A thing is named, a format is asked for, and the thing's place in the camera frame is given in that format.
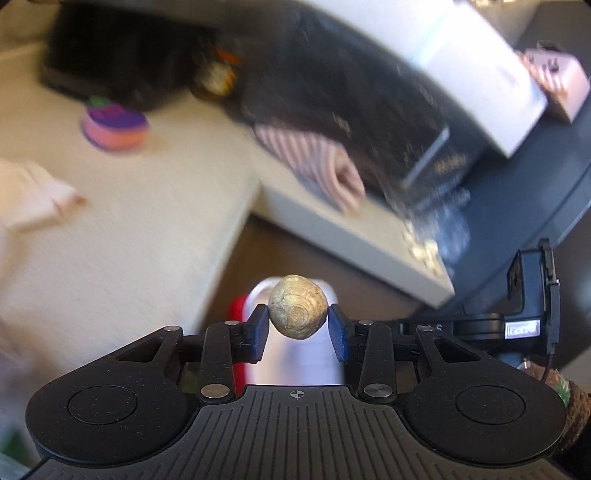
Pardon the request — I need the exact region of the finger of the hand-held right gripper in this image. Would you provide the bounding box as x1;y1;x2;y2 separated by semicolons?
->
397;320;458;342

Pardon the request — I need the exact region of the pink box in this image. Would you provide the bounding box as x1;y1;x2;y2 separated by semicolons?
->
519;41;591;123

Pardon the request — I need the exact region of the black speckled bag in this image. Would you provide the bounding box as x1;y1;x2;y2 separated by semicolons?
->
233;9;490;278

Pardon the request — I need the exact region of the small jar with orange label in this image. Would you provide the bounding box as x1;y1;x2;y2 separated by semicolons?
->
191;48;241;100

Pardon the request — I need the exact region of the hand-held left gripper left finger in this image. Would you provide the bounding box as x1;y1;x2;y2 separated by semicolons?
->
106;305;271;402

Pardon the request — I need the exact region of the pink striped cloth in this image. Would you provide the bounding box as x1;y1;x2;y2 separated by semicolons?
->
254;122;368;213

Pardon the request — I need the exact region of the purple and pink toy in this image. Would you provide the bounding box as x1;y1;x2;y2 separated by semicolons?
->
81;96;151;155

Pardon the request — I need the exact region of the pile of nut shells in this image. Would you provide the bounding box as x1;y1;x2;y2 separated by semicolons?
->
401;220;445;278

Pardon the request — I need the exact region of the white box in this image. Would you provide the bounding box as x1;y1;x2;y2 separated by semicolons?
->
318;0;550;160

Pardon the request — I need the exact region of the black box appliance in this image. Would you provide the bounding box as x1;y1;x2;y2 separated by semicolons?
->
41;2;220;112

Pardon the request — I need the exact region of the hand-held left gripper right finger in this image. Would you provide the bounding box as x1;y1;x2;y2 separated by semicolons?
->
328;304;497;402

